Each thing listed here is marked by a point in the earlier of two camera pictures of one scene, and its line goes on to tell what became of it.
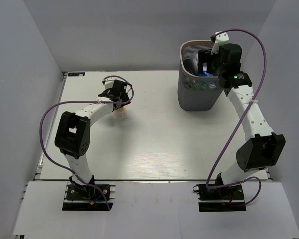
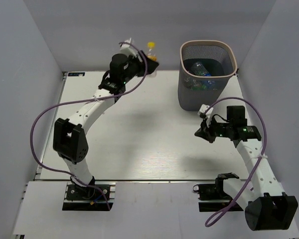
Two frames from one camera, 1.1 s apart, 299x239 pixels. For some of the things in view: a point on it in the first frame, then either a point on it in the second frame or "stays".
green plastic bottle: [200, 86] stays
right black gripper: [205, 56] to [205, 133]
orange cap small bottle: [122, 112] to [152, 53]
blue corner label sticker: [76, 74] stays
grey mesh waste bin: [199, 92] stays
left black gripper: [125, 97] to [131, 58]
